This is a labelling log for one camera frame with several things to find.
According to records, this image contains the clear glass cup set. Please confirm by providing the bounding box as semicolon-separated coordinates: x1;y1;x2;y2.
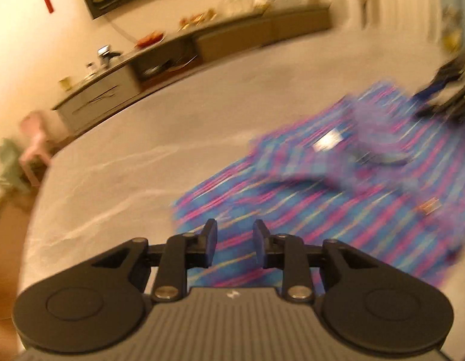
224;0;255;16

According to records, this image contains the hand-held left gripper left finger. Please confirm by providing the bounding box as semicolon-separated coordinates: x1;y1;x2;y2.
91;219;218;303

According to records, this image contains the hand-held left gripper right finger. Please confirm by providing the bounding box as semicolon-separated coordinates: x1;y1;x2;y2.
253;219;376;303

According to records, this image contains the grey television cabinet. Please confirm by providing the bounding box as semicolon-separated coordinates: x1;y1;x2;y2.
52;4;332;136

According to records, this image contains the black hand-held device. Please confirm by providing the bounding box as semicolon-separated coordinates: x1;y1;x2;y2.
98;46;122;69

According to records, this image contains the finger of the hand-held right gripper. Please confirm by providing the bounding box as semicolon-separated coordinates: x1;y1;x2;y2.
415;103;453;121
413;81;449;102

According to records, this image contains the green plastic chair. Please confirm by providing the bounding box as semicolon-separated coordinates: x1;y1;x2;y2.
0;137;30;196

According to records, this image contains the blue pink plaid shirt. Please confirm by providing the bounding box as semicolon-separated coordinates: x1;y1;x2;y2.
168;81;465;290

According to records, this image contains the red fruit plate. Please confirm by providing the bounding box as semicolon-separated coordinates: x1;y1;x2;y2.
136;32;165;48

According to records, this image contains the pink plastic chair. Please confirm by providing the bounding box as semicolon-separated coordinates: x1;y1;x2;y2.
20;111;54;187

